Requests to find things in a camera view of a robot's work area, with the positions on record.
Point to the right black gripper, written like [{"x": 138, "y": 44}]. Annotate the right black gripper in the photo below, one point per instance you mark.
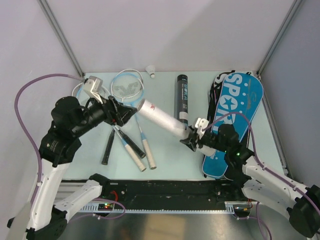
[{"x": 192, "y": 142}]

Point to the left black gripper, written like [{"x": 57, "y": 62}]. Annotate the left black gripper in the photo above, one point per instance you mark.
[{"x": 114, "y": 109}]

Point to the white shuttlecock tube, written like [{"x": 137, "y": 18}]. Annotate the white shuttlecock tube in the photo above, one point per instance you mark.
[{"x": 169, "y": 123}]

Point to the black shuttlecock tube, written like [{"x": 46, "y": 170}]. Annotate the black shuttlecock tube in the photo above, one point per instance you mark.
[{"x": 181, "y": 98}]

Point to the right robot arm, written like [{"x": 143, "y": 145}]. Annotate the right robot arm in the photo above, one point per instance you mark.
[{"x": 298, "y": 203}]

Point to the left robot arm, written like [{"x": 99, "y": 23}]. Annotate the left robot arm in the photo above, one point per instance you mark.
[{"x": 42, "y": 218}]

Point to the blue racket white grip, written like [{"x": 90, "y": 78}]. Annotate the blue racket white grip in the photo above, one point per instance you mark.
[{"x": 128, "y": 88}]

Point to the white shuttlecock at back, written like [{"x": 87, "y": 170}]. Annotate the white shuttlecock at back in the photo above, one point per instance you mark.
[{"x": 151, "y": 70}]

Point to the blue racket left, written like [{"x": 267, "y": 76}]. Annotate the blue racket left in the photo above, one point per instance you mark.
[{"x": 125, "y": 142}]

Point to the blue racket bag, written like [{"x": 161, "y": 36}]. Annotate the blue racket bag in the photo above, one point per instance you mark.
[{"x": 240, "y": 96}]

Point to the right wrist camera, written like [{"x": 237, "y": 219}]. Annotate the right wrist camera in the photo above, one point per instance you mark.
[{"x": 200, "y": 125}]

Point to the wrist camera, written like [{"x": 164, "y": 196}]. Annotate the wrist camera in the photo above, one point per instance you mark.
[
  {"x": 92, "y": 88},
  {"x": 200, "y": 125}
]

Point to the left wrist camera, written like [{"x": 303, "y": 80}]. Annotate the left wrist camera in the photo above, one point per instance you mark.
[{"x": 92, "y": 88}]

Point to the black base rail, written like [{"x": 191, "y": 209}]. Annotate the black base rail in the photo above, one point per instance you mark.
[{"x": 175, "y": 194}]

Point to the white cable duct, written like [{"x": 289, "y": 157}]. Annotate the white cable duct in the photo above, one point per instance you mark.
[{"x": 93, "y": 208}]

